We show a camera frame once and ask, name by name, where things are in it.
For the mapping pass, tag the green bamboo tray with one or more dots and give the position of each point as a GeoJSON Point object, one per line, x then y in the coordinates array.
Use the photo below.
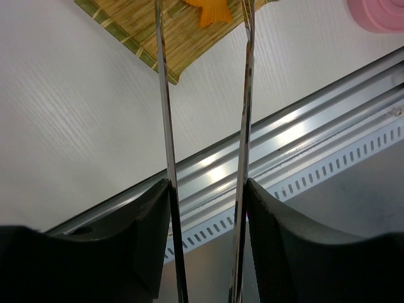
{"type": "Point", "coordinates": [133, 24]}

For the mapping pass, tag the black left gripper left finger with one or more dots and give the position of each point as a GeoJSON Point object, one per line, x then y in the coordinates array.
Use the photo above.
{"type": "Point", "coordinates": [118, 258]}

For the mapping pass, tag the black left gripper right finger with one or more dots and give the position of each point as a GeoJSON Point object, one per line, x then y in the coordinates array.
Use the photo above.
{"type": "Point", "coordinates": [298, 259]}

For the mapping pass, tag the pink round lid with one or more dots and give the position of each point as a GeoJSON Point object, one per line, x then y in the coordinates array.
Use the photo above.
{"type": "Point", "coordinates": [378, 16]}

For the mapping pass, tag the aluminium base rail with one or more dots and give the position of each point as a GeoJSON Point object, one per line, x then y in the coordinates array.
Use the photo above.
{"type": "Point", "coordinates": [207, 180]}

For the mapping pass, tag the orange fish cookie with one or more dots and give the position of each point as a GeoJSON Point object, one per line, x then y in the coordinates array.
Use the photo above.
{"type": "Point", "coordinates": [212, 11]}

